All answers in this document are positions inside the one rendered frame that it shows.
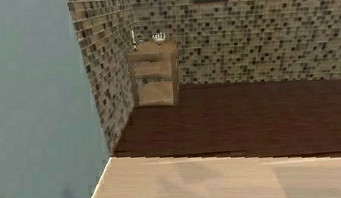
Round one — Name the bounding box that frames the light wooden shelf unit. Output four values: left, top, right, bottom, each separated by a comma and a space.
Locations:
125, 37, 183, 110

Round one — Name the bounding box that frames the white dish rack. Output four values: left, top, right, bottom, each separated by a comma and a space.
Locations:
151, 32, 167, 45

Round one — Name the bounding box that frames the white candle on holder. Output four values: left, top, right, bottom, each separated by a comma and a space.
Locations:
130, 29, 139, 53

